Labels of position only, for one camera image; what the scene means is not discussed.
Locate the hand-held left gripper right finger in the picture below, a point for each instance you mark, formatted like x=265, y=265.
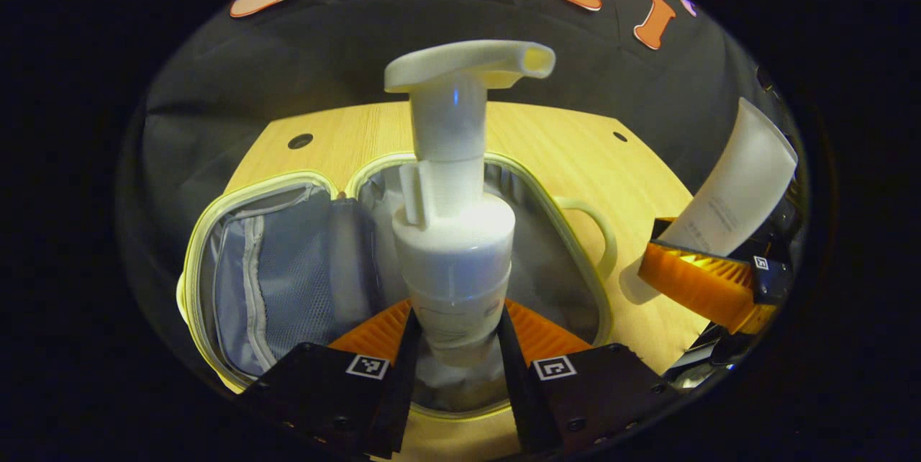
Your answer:
x=512, y=383

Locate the white squeeze tube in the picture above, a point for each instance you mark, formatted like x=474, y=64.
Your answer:
x=741, y=181

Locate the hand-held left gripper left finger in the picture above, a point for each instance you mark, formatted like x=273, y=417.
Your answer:
x=406, y=368

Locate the cream small suitcase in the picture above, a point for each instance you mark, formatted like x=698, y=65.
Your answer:
x=288, y=282

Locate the white pump bottle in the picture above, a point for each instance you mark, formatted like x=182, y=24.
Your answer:
x=453, y=246

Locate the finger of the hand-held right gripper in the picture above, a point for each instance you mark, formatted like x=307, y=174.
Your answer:
x=776, y=286

